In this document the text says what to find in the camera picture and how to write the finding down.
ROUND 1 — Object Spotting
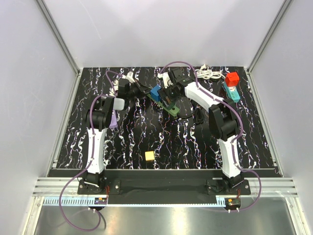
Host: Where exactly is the green power strip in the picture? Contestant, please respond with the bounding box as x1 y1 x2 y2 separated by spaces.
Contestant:
146 93 180 117

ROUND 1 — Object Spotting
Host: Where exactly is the red cube plug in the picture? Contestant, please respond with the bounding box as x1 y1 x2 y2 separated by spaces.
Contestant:
225 72 240 87

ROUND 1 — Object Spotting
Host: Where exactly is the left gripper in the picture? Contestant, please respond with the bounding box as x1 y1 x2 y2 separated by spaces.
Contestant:
127 80 153 100

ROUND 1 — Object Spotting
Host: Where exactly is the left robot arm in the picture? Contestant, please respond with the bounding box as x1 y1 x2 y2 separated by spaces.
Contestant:
79 79 151 194

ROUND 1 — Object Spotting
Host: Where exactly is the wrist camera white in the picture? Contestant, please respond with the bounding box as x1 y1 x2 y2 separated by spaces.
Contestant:
158 72 173 88
119 71 135 84

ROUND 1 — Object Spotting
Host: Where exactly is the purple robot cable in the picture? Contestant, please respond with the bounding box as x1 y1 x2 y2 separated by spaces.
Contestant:
160 61 264 212
57 70 123 232

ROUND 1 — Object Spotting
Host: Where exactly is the purple power strip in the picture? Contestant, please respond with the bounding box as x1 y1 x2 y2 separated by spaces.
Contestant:
109 110 118 129

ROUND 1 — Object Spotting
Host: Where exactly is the aluminium frame rail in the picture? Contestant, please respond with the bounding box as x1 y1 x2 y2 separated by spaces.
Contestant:
32 178 297 208

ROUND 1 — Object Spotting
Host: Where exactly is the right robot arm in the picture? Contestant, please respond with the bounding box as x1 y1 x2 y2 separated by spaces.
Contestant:
157 69 244 194

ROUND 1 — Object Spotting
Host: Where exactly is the blue cube plug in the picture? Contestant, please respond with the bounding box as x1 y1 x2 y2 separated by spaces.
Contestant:
150 85 161 102

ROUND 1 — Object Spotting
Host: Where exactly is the teal power strip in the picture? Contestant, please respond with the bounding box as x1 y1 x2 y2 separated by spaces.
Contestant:
223 82 240 103

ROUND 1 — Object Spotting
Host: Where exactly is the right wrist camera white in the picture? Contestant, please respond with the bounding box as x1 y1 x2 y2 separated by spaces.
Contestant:
158 72 173 88

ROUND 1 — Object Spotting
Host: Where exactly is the black marbled mat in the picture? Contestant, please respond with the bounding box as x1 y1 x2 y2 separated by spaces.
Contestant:
56 67 275 169

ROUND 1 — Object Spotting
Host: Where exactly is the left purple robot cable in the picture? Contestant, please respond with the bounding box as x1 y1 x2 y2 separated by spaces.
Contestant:
57 70 123 232

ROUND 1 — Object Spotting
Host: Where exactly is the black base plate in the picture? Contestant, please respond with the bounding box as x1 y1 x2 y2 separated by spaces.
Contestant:
47 168 282 204

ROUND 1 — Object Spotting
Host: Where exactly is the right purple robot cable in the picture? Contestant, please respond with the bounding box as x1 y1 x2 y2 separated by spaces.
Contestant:
160 61 264 212

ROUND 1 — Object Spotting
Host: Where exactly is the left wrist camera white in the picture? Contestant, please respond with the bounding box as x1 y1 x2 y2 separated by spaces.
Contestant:
119 71 135 84

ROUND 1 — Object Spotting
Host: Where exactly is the white coiled cable right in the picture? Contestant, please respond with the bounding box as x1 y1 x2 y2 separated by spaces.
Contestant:
194 64 226 81

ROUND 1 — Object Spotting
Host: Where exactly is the yellow cube plug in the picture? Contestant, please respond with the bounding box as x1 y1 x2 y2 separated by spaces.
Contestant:
145 151 155 162

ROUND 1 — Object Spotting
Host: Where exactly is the black coiled cable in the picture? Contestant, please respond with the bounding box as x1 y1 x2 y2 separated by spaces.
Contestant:
177 97 208 126

